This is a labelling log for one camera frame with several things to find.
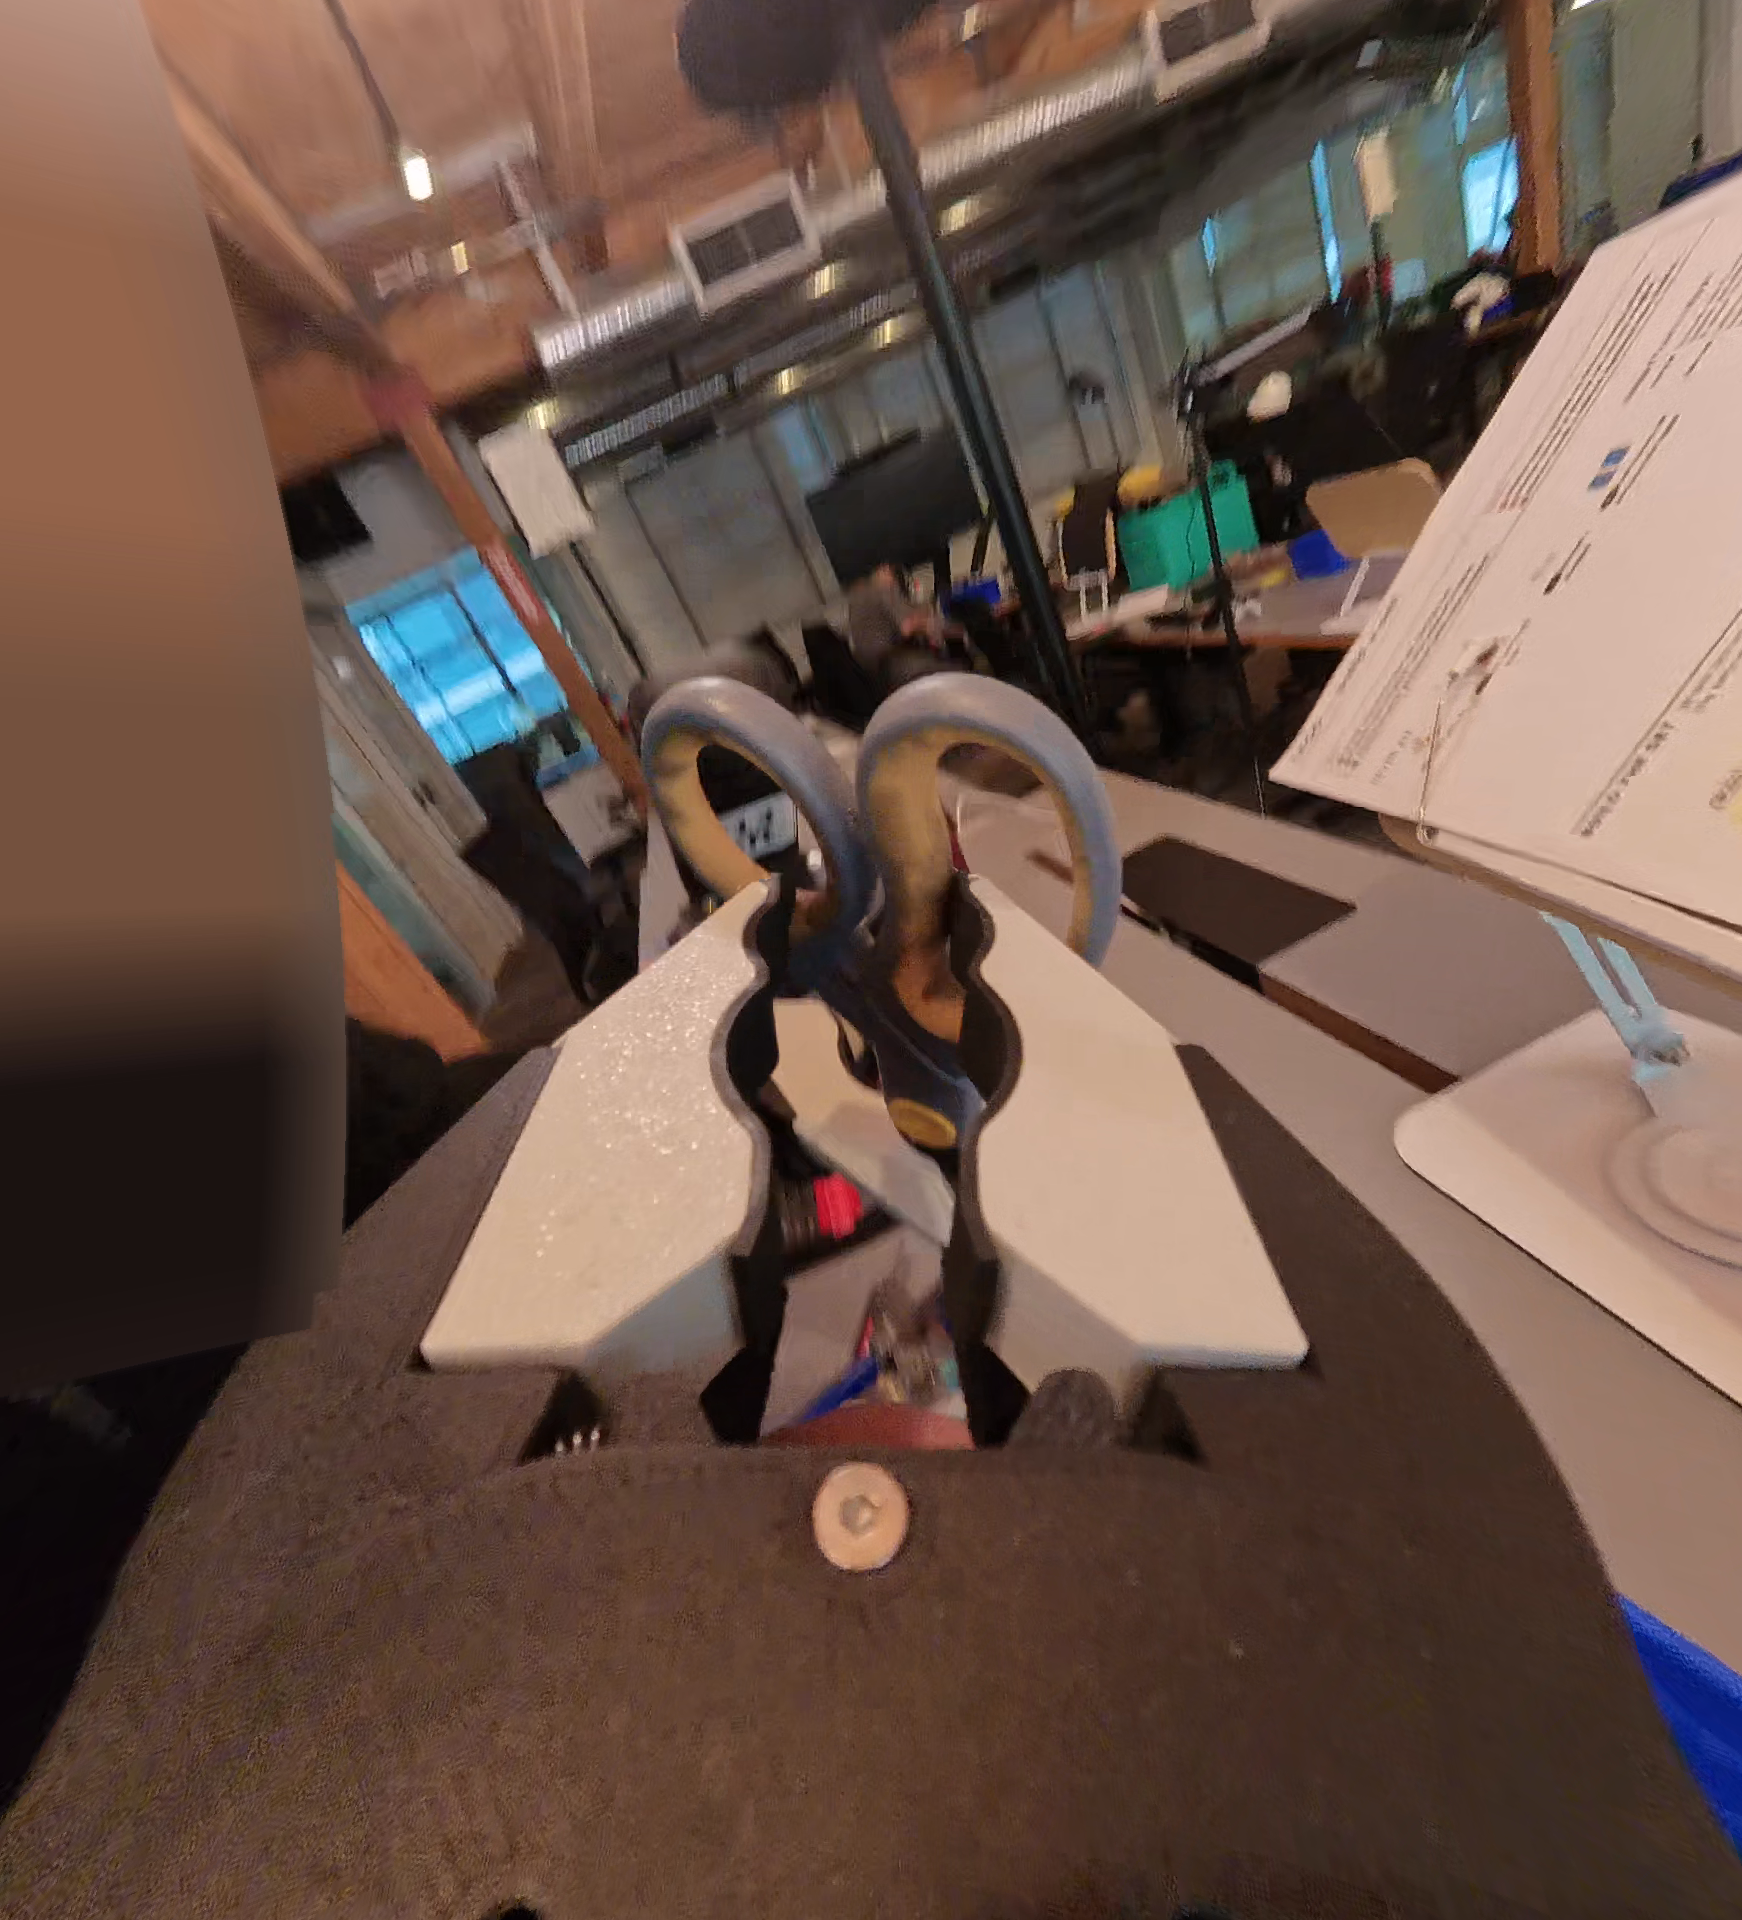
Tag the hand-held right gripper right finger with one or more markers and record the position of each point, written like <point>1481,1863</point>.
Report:
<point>1128,1216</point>

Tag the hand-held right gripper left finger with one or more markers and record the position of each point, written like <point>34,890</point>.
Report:
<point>600,1200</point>

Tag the small blue plastic bin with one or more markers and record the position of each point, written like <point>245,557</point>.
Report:
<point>1741,1756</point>

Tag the green storage crate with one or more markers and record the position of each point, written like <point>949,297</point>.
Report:
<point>1171,541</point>

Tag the printed instruction sheet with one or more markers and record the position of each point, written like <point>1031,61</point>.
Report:
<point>1634,569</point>

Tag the black tripod pole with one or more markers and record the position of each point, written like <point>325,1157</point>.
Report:
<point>962,375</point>

